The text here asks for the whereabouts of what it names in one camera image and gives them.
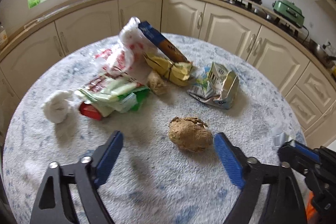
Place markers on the crushed milk carton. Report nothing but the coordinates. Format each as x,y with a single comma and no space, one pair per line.
216,86

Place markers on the yellow crumpled wrapper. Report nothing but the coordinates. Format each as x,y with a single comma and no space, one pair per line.
178,73

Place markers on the cream kitchen base cabinets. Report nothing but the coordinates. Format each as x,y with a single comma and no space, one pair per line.
306,84

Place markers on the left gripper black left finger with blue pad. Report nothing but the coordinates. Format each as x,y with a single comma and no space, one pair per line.
53,203

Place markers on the orange trash bag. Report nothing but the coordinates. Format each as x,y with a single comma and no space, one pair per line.
310,210

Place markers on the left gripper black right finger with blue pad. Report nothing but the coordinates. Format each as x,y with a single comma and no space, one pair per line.
283,199

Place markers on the blue and orange snack box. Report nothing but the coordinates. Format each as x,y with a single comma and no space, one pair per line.
161,42

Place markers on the black gas stove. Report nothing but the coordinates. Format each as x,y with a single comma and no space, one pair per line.
256,7

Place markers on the small brown paper lump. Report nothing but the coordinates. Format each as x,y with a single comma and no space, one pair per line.
156,83

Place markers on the green electric cooking pot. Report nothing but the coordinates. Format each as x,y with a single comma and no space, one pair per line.
290,12

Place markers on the brown paper ball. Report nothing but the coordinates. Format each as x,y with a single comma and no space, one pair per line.
190,133

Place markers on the white tissue ball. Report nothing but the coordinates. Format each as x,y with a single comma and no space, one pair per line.
57,105

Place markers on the green white snack packet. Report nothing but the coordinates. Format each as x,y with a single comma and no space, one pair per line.
121,96

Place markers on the steel pan black handle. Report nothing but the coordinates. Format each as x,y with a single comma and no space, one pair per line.
319,52

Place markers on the jar with yellow label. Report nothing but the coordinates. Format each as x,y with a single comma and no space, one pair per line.
3,37

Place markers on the red small packet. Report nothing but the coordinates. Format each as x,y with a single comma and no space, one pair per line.
90,111

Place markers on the white plastic bag red print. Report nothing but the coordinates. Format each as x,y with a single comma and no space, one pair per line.
125,53

